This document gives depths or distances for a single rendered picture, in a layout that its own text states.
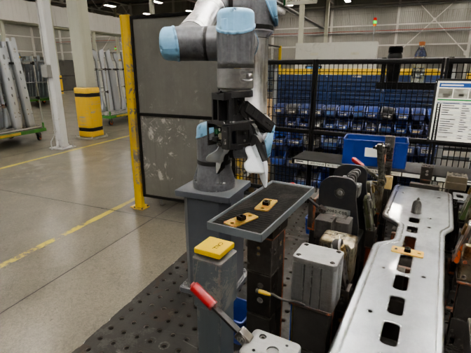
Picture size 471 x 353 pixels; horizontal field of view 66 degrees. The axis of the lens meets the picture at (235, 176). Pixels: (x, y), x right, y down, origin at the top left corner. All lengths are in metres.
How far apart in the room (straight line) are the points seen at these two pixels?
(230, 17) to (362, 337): 0.66
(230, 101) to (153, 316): 0.84
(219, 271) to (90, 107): 7.95
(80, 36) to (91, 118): 1.69
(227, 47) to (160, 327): 0.90
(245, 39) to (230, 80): 0.08
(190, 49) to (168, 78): 2.82
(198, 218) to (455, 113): 1.36
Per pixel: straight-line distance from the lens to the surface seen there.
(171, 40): 0.86
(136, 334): 1.28
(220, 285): 0.74
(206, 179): 1.23
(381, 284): 0.98
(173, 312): 1.34
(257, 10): 1.19
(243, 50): 0.74
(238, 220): 0.84
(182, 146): 3.68
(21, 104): 8.85
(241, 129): 0.74
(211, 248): 0.73
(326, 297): 0.84
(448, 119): 2.07
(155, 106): 3.80
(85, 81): 8.57
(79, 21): 8.62
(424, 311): 0.93
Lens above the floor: 1.50
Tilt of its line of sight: 17 degrees down
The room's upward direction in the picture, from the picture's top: straight up
